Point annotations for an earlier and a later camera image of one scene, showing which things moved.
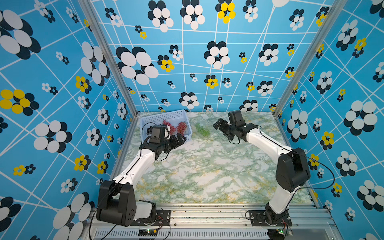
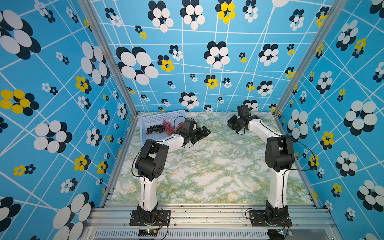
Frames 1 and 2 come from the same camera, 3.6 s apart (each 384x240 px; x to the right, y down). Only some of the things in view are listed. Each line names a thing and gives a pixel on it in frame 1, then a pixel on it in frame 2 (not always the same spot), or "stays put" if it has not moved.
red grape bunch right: (181, 128) stays put
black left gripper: (175, 144) → (201, 135)
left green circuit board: (147, 232) stays put
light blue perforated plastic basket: (174, 117) stays put
